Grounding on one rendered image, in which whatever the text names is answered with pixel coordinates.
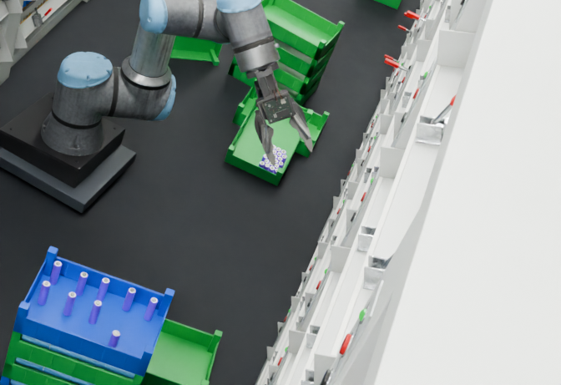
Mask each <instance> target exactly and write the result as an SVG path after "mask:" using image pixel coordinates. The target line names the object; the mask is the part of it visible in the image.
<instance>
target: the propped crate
mask: <svg viewBox="0 0 561 385"><path fill-rule="evenodd" d="M255 105H256V102H254V103H253V105H252V107H251V109H250V111H249V113H248V114H247V116H246V118H245V120H244V122H243V124H242V125H241V127H240V129H239V131H238V133H237V135H236V136H235V138H234V140H233V142H232V144H231V145H230V147H229V148H228V151H227V154H226V157H225V162H227V163H229V164H231V165H233V166H235V167H237V168H240V169H242V170H244V171H246V172H248V173H250V174H253V175H255V176H257V177H259V178H261V179H263V180H266V181H268V182H270V183H272V184H273V185H276V186H278V184H279V183H280V181H281V178H282V176H283V174H284V173H285V171H286V168H287V166H288V164H289V163H290V160H291V157H292V155H293V154H294V153H295V150H296V147H297V145H298V144H299V143H300V140H301V137H300V136H299V132H298V131H297V129H294V128H292V126H291V125H290V123H289V122H290V119H291V117H290V118H287V119H283V120H281V121H278V122H275V123H273V124H269V123H268V120H266V123H267V124H268V125H269V126H270V127H272V128H273V130H274V135H273V137H272V144H273V145H275V146H276V148H278V147H279V148H281V150H283V149H284V150H285V151H286V156H287V158H286V162H285V163H284V166H283V168H280V167H279V169H278V170H277V172H276V175H275V174H273V173H271V172H270V171H268V170H265V169H262V168H261V167H259V163H260V162H261V160H262V158H263V155H264V154H265V151H264V149H263V147H262V144H261V142H260V139H259V137H258V134H257V133H256V130H255V110H259V108H258V107H256V106H255ZM303 112H304V111H303ZM313 112H314V111H313V110H311V109H308V110H307V112H304V114H305V117H306V123H307V125H308V124H309V122H310V119H311V116H312V114H313Z"/></svg>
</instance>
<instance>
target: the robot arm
mask: <svg viewBox="0 0 561 385"><path fill-rule="evenodd" d="M139 19H140V21H139V27H138V31H137V34H136V38H135V41H134V47H133V51H132V54H131V55H130V56H128V57H127V58H126V59H125V60H124V61H123V63H122V67H121V68H120V67H113V66H112V64H111V62H110V61H109V60H108V59H106V58H105V57H104V56H103V55H101V54H98V53H92V52H87V53H84V52H77V53H72V54H70V55H68V56H67V57H66V58H65V59H64V60H63V61H62V63H61V66H60V70H59V71H58V79H57V84H56V89H55V94H54V99H53V107H52V111H51V112H50V114H49V115H48V117H47V118H46V119H45V120H44V122H43V125H42V129H41V136H42V139H43V141H44V142H45V144H46V145H48V146H49V147H50V148H52V149H54V150H56V151H58V152H59V153H62V154H65V155H73V156H84V155H91V154H93V153H95V152H97V151H99V150H100V149H101V147H102V146H103V143H104V131H103V126H102V121H101V120H102V116H109V117H117V118H126V119H142V120H148V121H153V120H164V119H166V118H167V117H168V116H169V114H170V111H171V109H172V108H173V104H174V98H175V89H176V82H175V77H174V75H173V74H172V73H171V70H170V68H169V66H168V63H169V58H170V55H171V52H172V49H173V46H174V41H175V38H176V36H181V37H187V38H198V39H205V40H211V41H212V42H215V43H219V44H228V43H230V44H231V47H232V48H233V51H234V54H235V58H236V61H237V63H238V66H239V69H240V71H241V72H242V73H244V72H247V73H246V76H247V78H248V79H252V78H254V77H256V78H257V80H256V81H255V82H254V84H255V90H256V93H257V97H258V99H256V100H255V101H256V105H255V106H256V107H258V108H259V110H255V130H256V133H257V134H258V137H259V139H260V142H261V144H262V147H263V149H264V151H265V154H266V156H267V158H268V160H269V161H270V162H271V163H272V164H273V165H275V155H274V154H273V148H274V145H273V144H272V137H273V135H274V130H273V128H272V127H270V126H269V125H268V124H267V123H266V120H268V123H269V124H273V123H275V122H278V121H281V120H283V119H287V118H290V117H291V119H290V122H289V123H290V125H291V126H292V128H294V129H297V131H298V132H299V136H300V137H301V138H302V139H303V140H304V143H305V146H306V148H307V149H308V150H309V151H310V152H312V140H311V134H310V131H309V128H308V126H307V123H306V117H305V114H304V112H303V110H302V108H301V106H300V105H299V104H298V103H296V102H295V100H294V99H293V98H291V97H290V94H289V91H287V90H286V89H285V90H284V89H282V90H280V91H279V89H278V86H277V82H276V80H275V76H274V73H273V71H274V70H276V69H278V68H279V66H278V63H277V62H276V61H278V60H279V59H280V55H279V53H278V50H276V48H279V47H280V46H279V44H278V43H276V44H274V43H275V40H274V38H273V36H272V32H271V30H270V26H269V23H268V21H267V18H266V15H265V11H264V8H263V6H262V3H261V0H141V1H140V5H139ZM275 62H276V63H275Z"/></svg>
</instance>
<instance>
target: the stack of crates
mask: <svg viewBox="0 0 561 385"><path fill-rule="evenodd" d="M261 3H262V6H263V8H264V11H265V15H266V18H267V21H268V23H269V26H270V30H271V32H272V36H273V38H274V40H275V43H274V44H276V43H278V44H279V46H280V47H279V48H276V50H278V53H279V55H280V59H279V60H278V61H276V62H277V63H278V66H279V68H278V69H276V70H274V71H273V73H274V76H275V80H276V82H277V86H278V89H279V91H280V90H282V89H284V90H285V89H286V90H287V91H289V94H290V97H291V98H293V99H294V100H295V102H296V103H298V104H299V105H300V106H302V105H303V104H304V103H305V102H306V101H307V100H308V99H309V98H310V96H311V95H312V94H313V93H314V92H315V91H316V89H317V87H318V84H319V83H320V81H321V77H322V75H323V73H324V71H325V69H326V65H327V64H328V61H329V59H330V57H331V54H332V52H333V50H334V47H335V46H336V42H337V40H338V38H339V36H340V34H341V30H342V29H343V27H344V24H345V23H344V22H342V21H340V22H339V23H338V24H337V25H335V24H334V23H332V22H330V21H328V20H326V19H325V18H323V17H321V16H319V15H317V14H316V13H314V12H312V11H310V10H309V9H307V8H304V7H302V6H301V5H300V4H298V3H295V2H293V1H291V0H262V1H261ZM276 62H275V63H276ZM246 73H247V72H244V73H242V72H241V71H240V69H239V66H238V63H237V61H236V58H235V56H234V58H233V60H232V63H231V65H230V69H229V72H228V74H229V75H231V76H232V77H234V78H236V79H238V80H239V81H241V82H243V83H245V84H247V85H249V86H251V87H252V85H253V83H254V81H255V80H256V79H257V78H256V77H254V78H252V79H248V78H247V76H246Z"/></svg>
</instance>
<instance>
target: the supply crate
mask: <svg viewBox="0 0 561 385"><path fill-rule="evenodd" d="M57 254H58V248H55V247H52V246H50V247H49V249H48V252H47V255H46V259H45V261H44V263H43V264H42V266H41V268H40V270H39V272H38V274H37V276H36V278H35V280H34V282H33V284H32V286H31V288H30V290H29V292H28V294H27V295H26V297H25V299H24V301H21V303H20V305H19V307H18V313H17V316H16V320H15V323H14V327H13V331H15V332H18V333H21V334H23V335H26V336H29V337H32V338H35V339H38V340H40V341H43V342H46V343H49V344H52V345H54V346H57V347H61V348H63V349H66V350H69V351H71V352H75V353H77V354H80V355H83V356H85V357H89V358H92V359H94V360H97V361H100V362H103V363H106V364H108V365H111V366H114V367H118V368H120V369H123V370H125V371H128V372H132V373H134V374H137V375H140V376H142V377H144V375H145V373H146V370H147V368H148V365H149V362H150V359H151V357H152V355H153V352H154V348H155V345H156V342H157V341H158V338H159V334H160V331H161V329H162V326H163V324H164V319H165V317H166V315H167V312H168V310H169V305H170V303H171V301H172V298H173V296H174V290H171V289H169V288H167V289H166V291H165V294H161V293H159V292H157V291H152V290H150V289H148V288H145V287H142V286H139V285H136V284H134V283H131V282H128V281H125V280H122V279H119V278H117V277H115V276H111V275H108V274H106V273H103V272H101V271H96V270H95V269H92V268H89V267H86V266H83V265H80V264H78V263H75V262H73V261H69V260H66V259H63V258H62V257H59V256H57ZM55 261H60V262H62V267H61V271H60V273H59V277H58V282H57V284H56V285H51V286H50V288H49V292H48V297H47V300H46V304H45V305H42V306H41V305H39V304H38V297H39V293H40V290H41V287H42V284H43V282H44V281H49V279H50V276H51V273H52V269H53V263H54V262H55ZM83 271H84V272H87V273H88V279H87V281H86V284H85V288H84V290H83V295H82V296H76V299H75V303H74V305H73V310H72V313H71V315H70V316H65V315H64V314H63V310H64V307H65V304H66V301H67V298H68V294H69V293H70V292H71V291H73V292H75V290H76V286H77V284H78V279H79V276H80V273H81V272H83ZM105 277H106V278H109V280H110V282H109V287H108V290H107V292H106V295H105V298H104V300H103V301H101V302H102V306H101V309H100V312H99V316H98V319H97V321H96V323H95V324H90V323H89V322H88V319H89V316H90V313H91V310H92V307H93V304H94V301H96V300H97V299H96V297H97V295H98V291H99V287H100V284H101V281H102V279H103V278H105ZM130 287H133V288H134V289H135V290H136V292H135V295H134V299H133V302H132V305H131V307H130V310H129V311H127V312H126V311H124V310H123V309H122V306H123V304H124V299H125V297H126V295H127V292H128V289H129V288H130ZM151 297H155V298H157V299H158V303H157V306H156V308H155V310H154V314H153V316H152V319H151V320H150V321H146V320H145V319H144V314H145V312H146V309H147V307H148V304H149V300H150V298H151ZM114 330H117V331H119V332H120V337H119V341H118V343H117V346H116V348H115V347H111V346H109V345H108V344H109V339H110V337H111V335H112V332H113V331H114Z"/></svg>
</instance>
